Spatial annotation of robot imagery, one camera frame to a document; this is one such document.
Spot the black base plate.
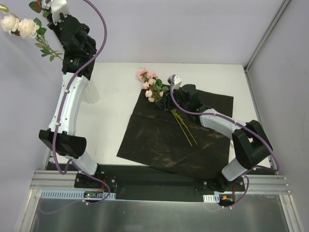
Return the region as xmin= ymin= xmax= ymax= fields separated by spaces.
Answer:
xmin=67 ymin=164 xmax=248 ymax=203

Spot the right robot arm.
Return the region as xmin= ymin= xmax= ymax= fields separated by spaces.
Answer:
xmin=156 ymin=84 xmax=273 ymax=192

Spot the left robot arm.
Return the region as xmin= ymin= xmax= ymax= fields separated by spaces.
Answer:
xmin=39 ymin=13 xmax=102 ymax=188

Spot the green leafy flower stem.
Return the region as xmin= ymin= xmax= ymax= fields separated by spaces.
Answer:
xmin=28 ymin=0 xmax=52 ymax=18

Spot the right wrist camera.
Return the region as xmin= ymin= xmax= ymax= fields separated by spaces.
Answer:
xmin=167 ymin=74 xmax=182 ymax=90

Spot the white peony flower stem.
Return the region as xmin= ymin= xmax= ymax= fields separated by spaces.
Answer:
xmin=0 ymin=4 xmax=63 ymax=61

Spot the white cable duct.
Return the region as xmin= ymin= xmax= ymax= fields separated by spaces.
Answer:
xmin=203 ymin=194 xmax=220 ymax=203
xmin=41 ymin=189 xmax=116 ymax=201

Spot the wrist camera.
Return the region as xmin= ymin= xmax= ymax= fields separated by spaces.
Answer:
xmin=41 ymin=0 xmax=70 ymax=25
xmin=167 ymin=74 xmax=182 ymax=90

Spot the aluminium rail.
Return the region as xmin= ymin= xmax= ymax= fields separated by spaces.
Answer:
xmin=30 ymin=170 xmax=292 ymax=195

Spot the right white cable duct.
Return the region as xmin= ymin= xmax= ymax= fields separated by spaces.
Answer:
xmin=203 ymin=194 xmax=220 ymax=203

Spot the left white cable duct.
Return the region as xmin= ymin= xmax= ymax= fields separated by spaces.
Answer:
xmin=41 ymin=189 xmax=116 ymax=201

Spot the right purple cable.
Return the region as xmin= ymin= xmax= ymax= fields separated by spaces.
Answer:
xmin=169 ymin=75 xmax=281 ymax=212

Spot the left aluminium frame post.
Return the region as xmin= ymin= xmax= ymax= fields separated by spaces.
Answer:
xmin=45 ymin=14 xmax=63 ymax=48

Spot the right aluminium frame post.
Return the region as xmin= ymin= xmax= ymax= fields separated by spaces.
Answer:
xmin=243 ymin=0 xmax=292 ymax=73

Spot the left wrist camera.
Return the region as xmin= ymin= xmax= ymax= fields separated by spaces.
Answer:
xmin=41 ymin=0 xmax=70 ymax=25

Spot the white ribbed vase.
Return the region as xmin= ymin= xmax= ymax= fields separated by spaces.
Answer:
xmin=84 ymin=81 xmax=100 ymax=104

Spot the aluminium frame post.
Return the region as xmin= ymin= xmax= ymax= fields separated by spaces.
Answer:
xmin=243 ymin=0 xmax=292 ymax=73
xmin=45 ymin=14 xmax=63 ymax=48

